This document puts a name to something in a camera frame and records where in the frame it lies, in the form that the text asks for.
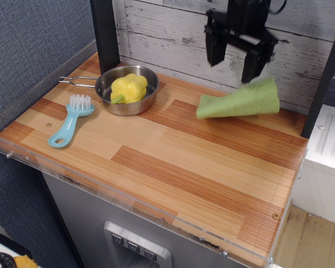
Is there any yellow toy bell pepper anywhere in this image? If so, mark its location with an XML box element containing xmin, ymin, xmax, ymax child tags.
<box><xmin>111</xmin><ymin>73</ymin><xmax>147</xmax><ymax>104</ymax></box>

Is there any steel pan with wire handle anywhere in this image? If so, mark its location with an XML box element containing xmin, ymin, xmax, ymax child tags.
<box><xmin>58</xmin><ymin>65</ymin><xmax>160</xmax><ymax>116</ymax></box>

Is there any green cloth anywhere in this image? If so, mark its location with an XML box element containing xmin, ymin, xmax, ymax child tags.
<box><xmin>196</xmin><ymin>78</ymin><xmax>280</xmax><ymax>119</ymax></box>

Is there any light blue dish brush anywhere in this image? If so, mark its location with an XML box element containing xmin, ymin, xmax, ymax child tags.
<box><xmin>47</xmin><ymin>94</ymin><xmax>95</xmax><ymax>148</ymax></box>

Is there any black frame post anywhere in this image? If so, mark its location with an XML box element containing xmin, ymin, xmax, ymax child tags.
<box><xmin>300</xmin><ymin>39</ymin><xmax>335</xmax><ymax>138</ymax></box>
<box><xmin>90</xmin><ymin>0</ymin><xmax>120</xmax><ymax>74</ymax></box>

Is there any yellow object at corner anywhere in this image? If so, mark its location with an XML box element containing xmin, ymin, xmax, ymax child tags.
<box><xmin>14</xmin><ymin>255</ymin><xmax>39</xmax><ymax>268</ymax></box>

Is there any silver toy fridge cabinet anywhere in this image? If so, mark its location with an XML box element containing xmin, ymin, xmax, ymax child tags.
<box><xmin>41</xmin><ymin>170</ymin><xmax>269</xmax><ymax>268</ymax></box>

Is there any black braided cable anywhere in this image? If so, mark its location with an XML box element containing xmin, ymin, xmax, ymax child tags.
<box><xmin>0</xmin><ymin>248</ymin><xmax>17</xmax><ymax>268</ymax></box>

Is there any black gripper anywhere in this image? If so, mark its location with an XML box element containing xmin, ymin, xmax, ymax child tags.
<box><xmin>205</xmin><ymin>1</ymin><xmax>278</xmax><ymax>83</ymax></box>

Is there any black right frame post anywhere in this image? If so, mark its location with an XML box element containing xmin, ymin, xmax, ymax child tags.
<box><xmin>300</xmin><ymin>39</ymin><xmax>335</xmax><ymax>138</ymax></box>

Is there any silver dispenser button panel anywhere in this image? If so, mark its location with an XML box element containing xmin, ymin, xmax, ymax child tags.
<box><xmin>104</xmin><ymin>221</ymin><xmax>173</xmax><ymax>267</ymax></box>

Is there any white side cabinet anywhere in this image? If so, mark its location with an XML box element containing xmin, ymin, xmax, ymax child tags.
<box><xmin>292</xmin><ymin>105</ymin><xmax>335</xmax><ymax>223</ymax></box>

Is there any black left frame post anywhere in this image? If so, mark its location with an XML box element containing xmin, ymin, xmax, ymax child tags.
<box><xmin>90</xmin><ymin>0</ymin><xmax>120</xmax><ymax>74</ymax></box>

